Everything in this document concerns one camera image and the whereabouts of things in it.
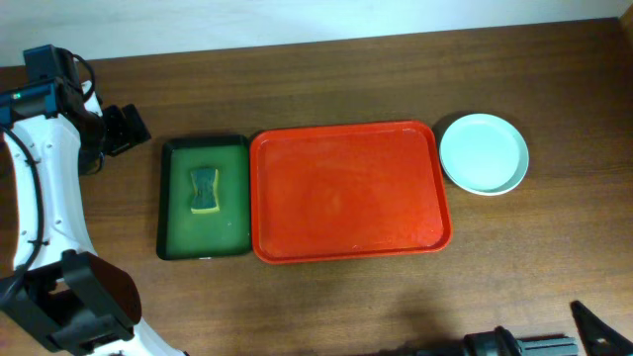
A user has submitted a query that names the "white round plate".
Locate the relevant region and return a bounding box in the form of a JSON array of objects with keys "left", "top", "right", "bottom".
[{"left": 446, "top": 169, "right": 527, "bottom": 196}]

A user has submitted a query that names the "green yellow sponge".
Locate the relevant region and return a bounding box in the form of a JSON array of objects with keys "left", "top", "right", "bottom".
[{"left": 190, "top": 167, "right": 220, "bottom": 214}]

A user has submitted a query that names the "mint green round plate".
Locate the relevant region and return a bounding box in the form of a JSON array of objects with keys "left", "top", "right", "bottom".
[{"left": 439, "top": 114, "right": 530, "bottom": 173}]

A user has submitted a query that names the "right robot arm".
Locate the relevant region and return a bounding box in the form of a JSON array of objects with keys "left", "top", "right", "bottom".
[{"left": 412, "top": 301, "right": 632, "bottom": 356}]

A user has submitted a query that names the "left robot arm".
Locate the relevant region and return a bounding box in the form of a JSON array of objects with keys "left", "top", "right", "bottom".
[{"left": 1, "top": 45, "right": 173, "bottom": 355}]

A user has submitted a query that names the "dark green plastic tray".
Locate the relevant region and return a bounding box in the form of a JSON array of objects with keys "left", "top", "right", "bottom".
[{"left": 156, "top": 134, "right": 251, "bottom": 260}]

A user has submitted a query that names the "red plastic tray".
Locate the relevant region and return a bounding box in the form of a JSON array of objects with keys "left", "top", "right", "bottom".
[{"left": 250, "top": 121, "right": 453, "bottom": 265}]

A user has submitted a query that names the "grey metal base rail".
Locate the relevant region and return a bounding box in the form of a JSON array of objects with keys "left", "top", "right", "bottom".
[{"left": 517, "top": 337, "right": 579, "bottom": 356}]

